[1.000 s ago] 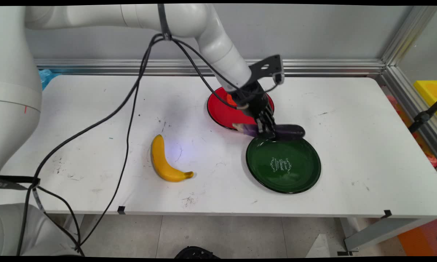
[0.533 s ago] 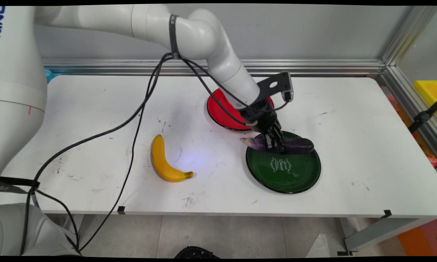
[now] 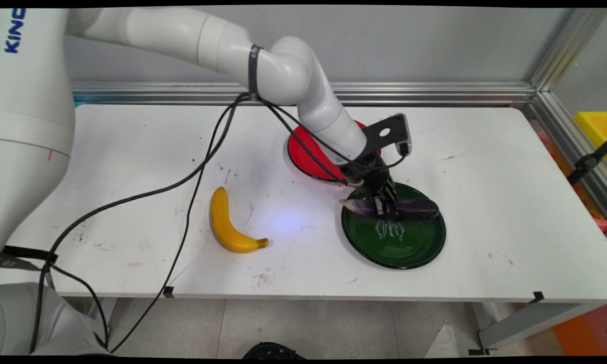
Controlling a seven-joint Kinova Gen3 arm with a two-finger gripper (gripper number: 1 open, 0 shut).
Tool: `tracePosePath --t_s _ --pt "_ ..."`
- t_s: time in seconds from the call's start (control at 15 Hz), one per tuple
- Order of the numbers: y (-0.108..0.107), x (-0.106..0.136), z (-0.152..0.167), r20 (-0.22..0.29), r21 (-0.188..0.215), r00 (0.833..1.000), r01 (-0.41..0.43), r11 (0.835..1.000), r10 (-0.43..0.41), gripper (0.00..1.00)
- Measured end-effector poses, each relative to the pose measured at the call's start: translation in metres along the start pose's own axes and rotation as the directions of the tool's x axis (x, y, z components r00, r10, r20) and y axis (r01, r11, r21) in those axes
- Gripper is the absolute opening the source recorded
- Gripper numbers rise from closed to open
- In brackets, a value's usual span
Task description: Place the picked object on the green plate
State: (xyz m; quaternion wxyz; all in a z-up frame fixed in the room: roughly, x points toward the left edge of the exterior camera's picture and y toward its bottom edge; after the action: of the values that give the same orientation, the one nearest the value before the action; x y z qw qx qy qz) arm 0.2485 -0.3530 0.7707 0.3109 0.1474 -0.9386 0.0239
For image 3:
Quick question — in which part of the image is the green plate with white print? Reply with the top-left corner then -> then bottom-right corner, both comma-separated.
341,182 -> 447,269

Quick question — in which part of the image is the black cable with metal connector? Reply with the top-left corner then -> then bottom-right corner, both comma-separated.
29,94 -> 367,354

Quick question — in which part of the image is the black strap on arm base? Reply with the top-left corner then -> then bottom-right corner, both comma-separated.
0,245 -> 59,272

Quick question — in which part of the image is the red plate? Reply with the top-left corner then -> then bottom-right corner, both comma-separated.
287,120 -> 383,183

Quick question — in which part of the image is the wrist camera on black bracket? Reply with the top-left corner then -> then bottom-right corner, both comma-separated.
361,113 -> 413,157

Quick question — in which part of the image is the yellow box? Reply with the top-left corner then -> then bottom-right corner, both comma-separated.
573,111 -> 607,168

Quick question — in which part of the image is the purple eggplant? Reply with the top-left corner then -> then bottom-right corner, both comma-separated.
339,198 -> 441,222

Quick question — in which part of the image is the long horizontal aluminium frame rail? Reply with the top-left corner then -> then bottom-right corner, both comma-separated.
71,82 -> 536,107

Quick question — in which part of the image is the pink and red packaging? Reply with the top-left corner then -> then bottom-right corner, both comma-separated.
536,130 -> 607,234

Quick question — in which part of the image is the narrow grey table leg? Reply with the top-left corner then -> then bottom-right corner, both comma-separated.
97,297 -> 118,346

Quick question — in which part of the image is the slanted aluminium frame rail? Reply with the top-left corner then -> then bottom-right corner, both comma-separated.
527,91 -> 607,224

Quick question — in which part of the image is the black round object on floor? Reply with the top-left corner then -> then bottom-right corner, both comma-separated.
242,342 -> 307,360

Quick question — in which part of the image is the yellow banana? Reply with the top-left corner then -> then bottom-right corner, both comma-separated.
211,187 -> 270,254

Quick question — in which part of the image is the black strap on arm elbow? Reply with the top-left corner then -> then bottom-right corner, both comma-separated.
247,44 -> 263,101

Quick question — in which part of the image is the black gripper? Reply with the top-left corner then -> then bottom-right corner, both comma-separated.
345,152 -> 402,221

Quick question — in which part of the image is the orange box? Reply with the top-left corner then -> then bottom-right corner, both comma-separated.
551,303 -> 607,356

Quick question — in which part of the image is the upright aluminium frame post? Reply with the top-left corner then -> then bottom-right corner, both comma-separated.
530,8 -> 607,93

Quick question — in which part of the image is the wide grey table leg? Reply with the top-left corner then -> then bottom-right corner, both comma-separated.
468,302 -> 607,356

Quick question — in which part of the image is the thin black camera cable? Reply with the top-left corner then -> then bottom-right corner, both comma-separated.
40,94 -> 409,353

